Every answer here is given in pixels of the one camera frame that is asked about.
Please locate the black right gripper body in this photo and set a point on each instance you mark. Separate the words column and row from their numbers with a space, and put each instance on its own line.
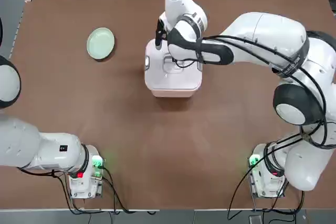
column 162, row 28

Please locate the white box lid grey clasps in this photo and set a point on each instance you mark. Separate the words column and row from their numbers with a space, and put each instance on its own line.
column 157, row 77

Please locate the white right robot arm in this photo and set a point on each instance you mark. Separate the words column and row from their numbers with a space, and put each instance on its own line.
column 262, row 37

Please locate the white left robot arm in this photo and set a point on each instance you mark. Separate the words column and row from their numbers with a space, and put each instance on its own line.
column 52, row 150

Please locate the white plastic storage box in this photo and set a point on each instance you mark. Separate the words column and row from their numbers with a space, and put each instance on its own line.
column 170, row 94

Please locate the green plate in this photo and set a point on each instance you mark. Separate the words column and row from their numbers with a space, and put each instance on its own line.
column 101, row 44

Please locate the grey metal bracket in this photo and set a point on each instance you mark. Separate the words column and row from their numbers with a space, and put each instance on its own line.
column 254, row 219

